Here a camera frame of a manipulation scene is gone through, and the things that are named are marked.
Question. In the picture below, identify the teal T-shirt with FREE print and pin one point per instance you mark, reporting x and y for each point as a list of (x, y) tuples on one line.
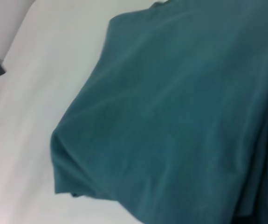
[(182, 116)]

